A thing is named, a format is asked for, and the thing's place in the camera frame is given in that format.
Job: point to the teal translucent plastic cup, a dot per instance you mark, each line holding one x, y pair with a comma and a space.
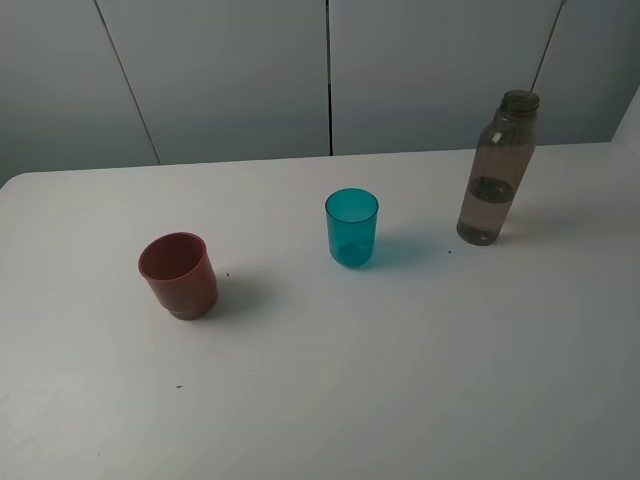
351, 216

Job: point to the red plastic cup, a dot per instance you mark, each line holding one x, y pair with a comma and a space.
177, 268

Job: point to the smoky translucent plastic bottle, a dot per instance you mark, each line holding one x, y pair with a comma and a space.
504, 151

